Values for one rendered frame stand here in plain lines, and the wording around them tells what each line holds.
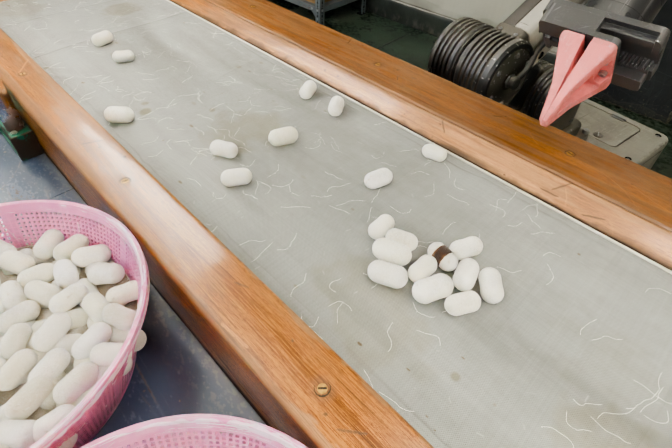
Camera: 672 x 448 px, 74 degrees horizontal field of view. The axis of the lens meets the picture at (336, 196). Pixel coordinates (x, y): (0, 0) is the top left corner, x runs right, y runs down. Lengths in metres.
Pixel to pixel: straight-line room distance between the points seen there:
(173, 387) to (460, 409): 0.25
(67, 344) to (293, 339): 0.19
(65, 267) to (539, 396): 0.42
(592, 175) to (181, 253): 0.44
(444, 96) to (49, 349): 0.53
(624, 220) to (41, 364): 0.54
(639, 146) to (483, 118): 0.70
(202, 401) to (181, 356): 0.05
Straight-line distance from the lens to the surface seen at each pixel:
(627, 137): 1.28
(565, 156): 0.59
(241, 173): 0.50
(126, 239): 0.45
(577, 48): 0.46
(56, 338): 0.44
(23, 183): 0.72
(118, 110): 0.65
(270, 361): 0.35
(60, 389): 0.41
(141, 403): 0.46
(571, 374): 0.42
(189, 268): 0.41
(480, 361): 0.40
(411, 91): 0.65
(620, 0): 0.49
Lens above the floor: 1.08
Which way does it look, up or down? 43 degrees down
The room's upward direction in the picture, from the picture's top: 2 degrees clockwise
